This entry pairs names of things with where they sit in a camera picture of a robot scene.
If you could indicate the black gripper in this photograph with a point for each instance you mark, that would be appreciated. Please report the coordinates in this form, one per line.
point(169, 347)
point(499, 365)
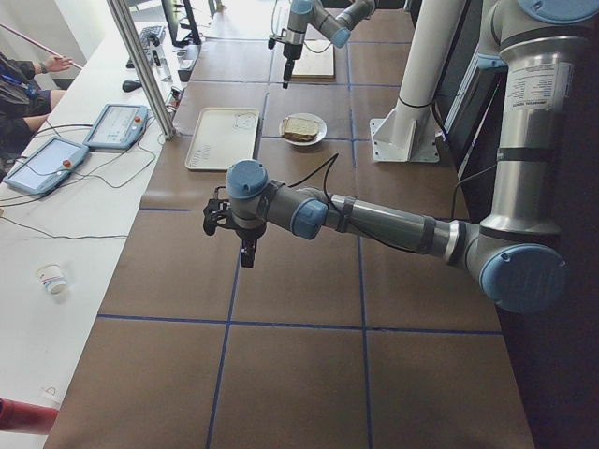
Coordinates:
point(246, 235)
point(291, 50)

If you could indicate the bread slice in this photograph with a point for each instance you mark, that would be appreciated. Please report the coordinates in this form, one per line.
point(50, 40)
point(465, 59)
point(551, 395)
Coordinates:
point(299, 129)

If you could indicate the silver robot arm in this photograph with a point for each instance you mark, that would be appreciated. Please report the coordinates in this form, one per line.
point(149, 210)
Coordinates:
point(510, 253)
point(336, 29)

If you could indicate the white round plate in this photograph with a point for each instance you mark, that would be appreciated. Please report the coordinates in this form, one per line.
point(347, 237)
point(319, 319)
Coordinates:
point(322, 129)

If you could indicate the wooden cutting board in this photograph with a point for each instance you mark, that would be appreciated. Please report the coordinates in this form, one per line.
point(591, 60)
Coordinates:
point(316, 61)

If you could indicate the cream bear tray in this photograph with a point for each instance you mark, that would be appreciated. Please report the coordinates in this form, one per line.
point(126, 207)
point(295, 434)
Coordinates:
point(222, 137)

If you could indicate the black monitor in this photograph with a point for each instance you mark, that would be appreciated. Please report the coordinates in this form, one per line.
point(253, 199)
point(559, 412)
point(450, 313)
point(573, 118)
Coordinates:
point(182, 26)

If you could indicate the black computer mouse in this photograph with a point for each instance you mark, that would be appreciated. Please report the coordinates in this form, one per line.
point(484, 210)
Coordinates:
point(129, 86)

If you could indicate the far teach pendant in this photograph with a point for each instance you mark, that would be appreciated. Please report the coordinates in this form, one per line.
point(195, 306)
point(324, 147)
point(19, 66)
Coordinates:
point(117, 128)

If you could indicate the teach pendant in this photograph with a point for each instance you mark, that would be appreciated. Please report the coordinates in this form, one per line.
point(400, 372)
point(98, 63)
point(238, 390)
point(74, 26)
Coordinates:
point(117, 128)
point(47, 167)

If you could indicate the paper cup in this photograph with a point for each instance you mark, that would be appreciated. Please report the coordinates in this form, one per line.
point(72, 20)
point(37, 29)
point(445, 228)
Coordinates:
point(52, 278)

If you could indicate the near teach pendant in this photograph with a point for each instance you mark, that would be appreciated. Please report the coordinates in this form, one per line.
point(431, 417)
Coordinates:
point(47, 167)

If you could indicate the seated person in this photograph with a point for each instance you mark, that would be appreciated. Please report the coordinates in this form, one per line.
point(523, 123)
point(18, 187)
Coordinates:
point(24, 108)

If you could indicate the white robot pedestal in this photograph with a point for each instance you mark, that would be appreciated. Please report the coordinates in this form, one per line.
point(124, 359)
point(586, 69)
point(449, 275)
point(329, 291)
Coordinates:
point(407, 133)

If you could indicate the aluminium frame post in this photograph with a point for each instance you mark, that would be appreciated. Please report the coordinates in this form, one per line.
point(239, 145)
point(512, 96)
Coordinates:
point(130, 36)

